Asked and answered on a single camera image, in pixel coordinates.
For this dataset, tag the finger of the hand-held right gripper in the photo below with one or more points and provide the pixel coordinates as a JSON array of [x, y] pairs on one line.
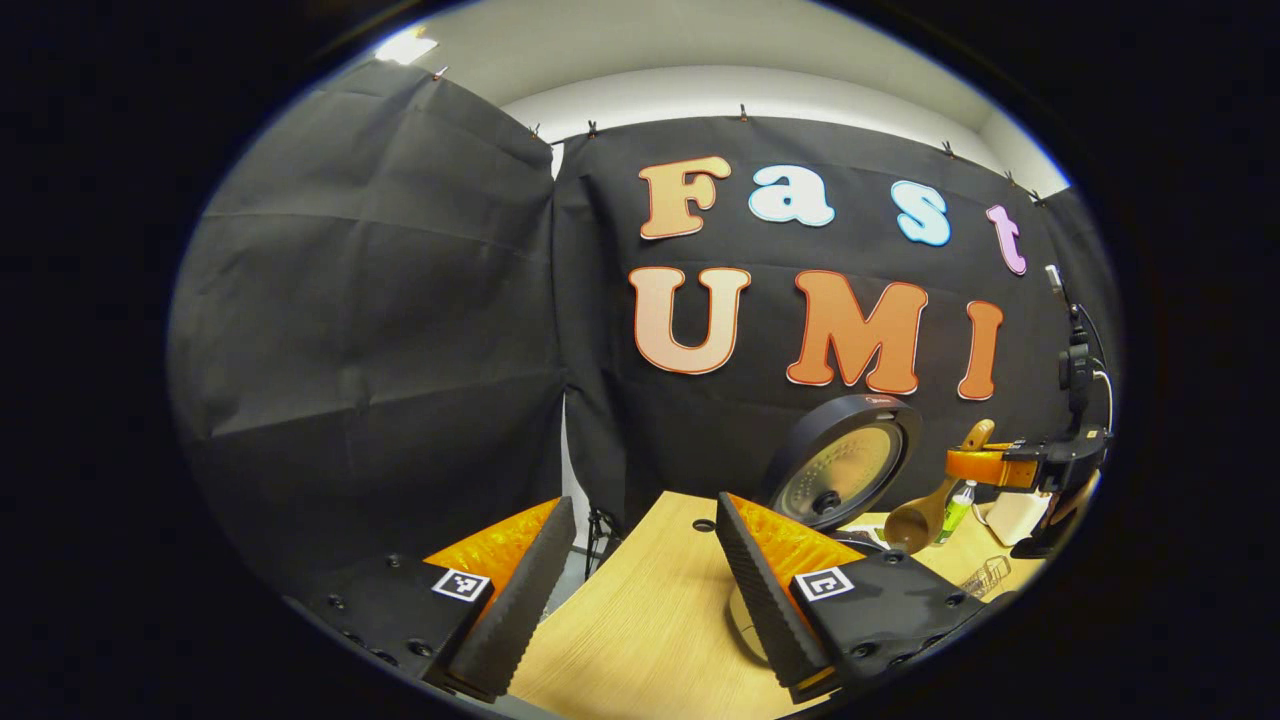
[[985, 468]]

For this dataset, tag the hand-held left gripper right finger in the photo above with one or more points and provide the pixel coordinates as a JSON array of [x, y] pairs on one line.
[[760, 600]]

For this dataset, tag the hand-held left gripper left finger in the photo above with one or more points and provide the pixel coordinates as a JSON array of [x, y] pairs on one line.
[[530, 600]]

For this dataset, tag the wooden spoon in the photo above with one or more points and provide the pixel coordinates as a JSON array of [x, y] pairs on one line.
[[915, 525]]

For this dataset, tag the black rice cooker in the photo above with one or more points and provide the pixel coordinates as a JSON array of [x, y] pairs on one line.
[[840, 470]]

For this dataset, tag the green drink bottle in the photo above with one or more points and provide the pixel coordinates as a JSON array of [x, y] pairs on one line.
[[957, 510]]

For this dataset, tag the white toaster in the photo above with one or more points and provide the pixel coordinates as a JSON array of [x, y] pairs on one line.
[[1015, 518]]

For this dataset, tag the black tripod stand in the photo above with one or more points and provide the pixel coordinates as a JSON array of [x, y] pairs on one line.
[[603, 540]]

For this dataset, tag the white plate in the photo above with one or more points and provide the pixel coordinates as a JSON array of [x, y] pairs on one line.
[[868, 531]]

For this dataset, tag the black backdrop cloth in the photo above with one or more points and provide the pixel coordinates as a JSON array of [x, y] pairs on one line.
[[400, 350]]

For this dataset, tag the ceiling light strip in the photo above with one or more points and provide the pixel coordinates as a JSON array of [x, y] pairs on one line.
[[405, 46]]

